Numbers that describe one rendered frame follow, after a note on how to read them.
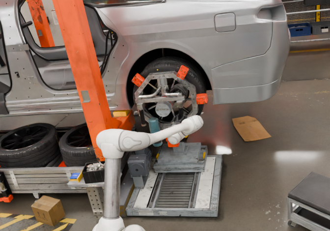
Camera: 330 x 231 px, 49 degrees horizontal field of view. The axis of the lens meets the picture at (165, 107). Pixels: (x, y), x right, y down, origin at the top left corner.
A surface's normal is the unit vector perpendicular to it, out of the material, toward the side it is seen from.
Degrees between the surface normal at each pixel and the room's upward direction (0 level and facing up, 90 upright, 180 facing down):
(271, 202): 0
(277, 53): 90
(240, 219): 0
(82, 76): 90
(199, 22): 90
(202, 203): 0
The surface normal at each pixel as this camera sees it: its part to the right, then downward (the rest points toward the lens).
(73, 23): -0.19, 0.43
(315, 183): -0.16, -0.90
